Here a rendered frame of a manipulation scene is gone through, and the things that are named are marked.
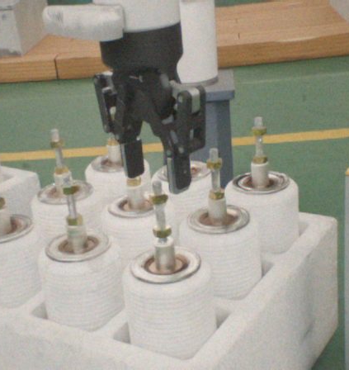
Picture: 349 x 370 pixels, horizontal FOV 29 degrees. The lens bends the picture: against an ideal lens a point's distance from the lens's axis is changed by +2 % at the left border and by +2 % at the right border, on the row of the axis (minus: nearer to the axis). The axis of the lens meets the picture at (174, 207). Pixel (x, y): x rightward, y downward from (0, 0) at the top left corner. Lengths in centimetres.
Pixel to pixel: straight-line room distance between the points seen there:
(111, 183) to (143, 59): 40
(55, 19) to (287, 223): 42
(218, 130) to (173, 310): 56
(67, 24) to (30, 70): 214
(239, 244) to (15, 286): 27
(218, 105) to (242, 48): 145
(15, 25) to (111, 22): 224
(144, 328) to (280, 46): 202
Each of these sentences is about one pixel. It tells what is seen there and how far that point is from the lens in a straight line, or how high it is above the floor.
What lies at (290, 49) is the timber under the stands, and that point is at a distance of 264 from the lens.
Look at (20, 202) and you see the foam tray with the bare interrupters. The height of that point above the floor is 14.
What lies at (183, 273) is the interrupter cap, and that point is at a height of 25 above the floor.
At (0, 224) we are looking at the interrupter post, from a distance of 85.
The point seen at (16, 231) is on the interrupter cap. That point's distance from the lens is 84.
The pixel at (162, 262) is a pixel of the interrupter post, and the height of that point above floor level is 26.
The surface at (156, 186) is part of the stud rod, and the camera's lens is 67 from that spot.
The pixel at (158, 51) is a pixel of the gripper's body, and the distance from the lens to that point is 60.
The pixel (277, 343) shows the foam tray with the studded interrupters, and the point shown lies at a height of 11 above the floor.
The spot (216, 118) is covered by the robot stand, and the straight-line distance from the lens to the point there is 119.
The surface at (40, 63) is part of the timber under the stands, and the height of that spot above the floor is 7.
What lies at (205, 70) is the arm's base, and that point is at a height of 33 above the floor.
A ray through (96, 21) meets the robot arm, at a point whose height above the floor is 52.
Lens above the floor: 60
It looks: 24 degrees down
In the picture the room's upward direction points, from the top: 6 degrees counter-clockwise
